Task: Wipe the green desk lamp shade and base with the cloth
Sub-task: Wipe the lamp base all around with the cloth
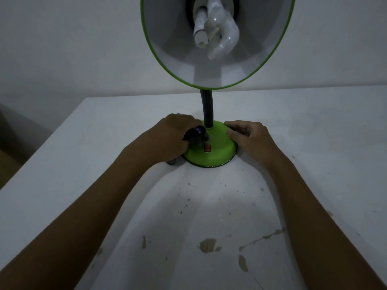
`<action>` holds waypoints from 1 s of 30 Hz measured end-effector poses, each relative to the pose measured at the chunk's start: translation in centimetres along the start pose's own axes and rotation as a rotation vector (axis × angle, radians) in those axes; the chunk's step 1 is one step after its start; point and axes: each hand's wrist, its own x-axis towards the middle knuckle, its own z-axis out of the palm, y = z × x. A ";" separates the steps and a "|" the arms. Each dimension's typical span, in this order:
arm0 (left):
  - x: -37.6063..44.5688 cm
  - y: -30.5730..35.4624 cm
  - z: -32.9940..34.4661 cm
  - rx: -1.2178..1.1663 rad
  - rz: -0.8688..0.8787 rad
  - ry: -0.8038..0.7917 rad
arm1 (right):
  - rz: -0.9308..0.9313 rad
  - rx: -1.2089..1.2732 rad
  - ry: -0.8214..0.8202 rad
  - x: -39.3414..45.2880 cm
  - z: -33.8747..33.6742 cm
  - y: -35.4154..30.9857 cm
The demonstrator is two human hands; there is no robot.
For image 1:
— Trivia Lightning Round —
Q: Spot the light wooden cabinet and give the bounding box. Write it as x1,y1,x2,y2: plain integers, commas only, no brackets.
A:
0,102,54,189

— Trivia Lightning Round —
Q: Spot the person's left forearm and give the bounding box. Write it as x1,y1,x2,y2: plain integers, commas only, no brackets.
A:
0,153,158,290

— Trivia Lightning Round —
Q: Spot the person's left hand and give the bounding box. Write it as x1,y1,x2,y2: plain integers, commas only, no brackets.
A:
121,113,205,167

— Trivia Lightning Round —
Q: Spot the green table lamp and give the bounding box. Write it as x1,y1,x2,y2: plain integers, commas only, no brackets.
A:
140,0,296,169

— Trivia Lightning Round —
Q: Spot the dark grey cloth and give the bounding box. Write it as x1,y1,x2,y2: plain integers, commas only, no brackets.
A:
166,125,210,165

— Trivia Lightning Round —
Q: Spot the person's right hand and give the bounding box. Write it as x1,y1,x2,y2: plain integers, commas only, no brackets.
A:
223,120,292,171

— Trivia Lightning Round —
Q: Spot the white fluorescent light bulb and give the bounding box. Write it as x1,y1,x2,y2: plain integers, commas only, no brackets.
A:
193,0,240,61

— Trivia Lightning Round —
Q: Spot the person's right forearm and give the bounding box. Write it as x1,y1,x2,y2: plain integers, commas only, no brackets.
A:
267,157,387,290

